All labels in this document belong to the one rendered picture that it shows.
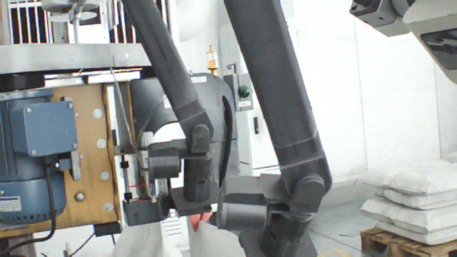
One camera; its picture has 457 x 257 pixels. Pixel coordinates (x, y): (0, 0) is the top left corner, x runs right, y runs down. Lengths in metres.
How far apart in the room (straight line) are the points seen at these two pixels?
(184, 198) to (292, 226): 0.49
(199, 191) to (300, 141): 0.53
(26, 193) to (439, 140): 6.10
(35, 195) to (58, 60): 0.26
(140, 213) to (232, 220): 0.62
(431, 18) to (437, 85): 5.88
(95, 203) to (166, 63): 0.40
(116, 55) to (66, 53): 0.14
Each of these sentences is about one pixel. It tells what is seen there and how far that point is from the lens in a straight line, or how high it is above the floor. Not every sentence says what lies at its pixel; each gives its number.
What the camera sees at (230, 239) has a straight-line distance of 1.13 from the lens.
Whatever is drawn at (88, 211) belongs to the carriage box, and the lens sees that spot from 1.35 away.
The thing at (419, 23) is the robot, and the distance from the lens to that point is 1.03.
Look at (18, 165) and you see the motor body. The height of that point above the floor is 1.20.
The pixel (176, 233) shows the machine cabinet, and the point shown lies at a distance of 4.25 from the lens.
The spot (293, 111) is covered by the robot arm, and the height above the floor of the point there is 1.27.
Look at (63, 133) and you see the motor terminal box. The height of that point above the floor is 1.25.
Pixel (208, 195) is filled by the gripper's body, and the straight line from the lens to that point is 1.21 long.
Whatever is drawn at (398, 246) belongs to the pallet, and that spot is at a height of 0.11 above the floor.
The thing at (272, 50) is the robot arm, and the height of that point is 1.33.
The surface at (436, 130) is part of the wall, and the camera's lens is 6.87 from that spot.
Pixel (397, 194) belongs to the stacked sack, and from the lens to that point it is 4.15.
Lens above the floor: 1.30
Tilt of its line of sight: 4 degrees down
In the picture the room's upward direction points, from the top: 6 degrees counter-clockwise
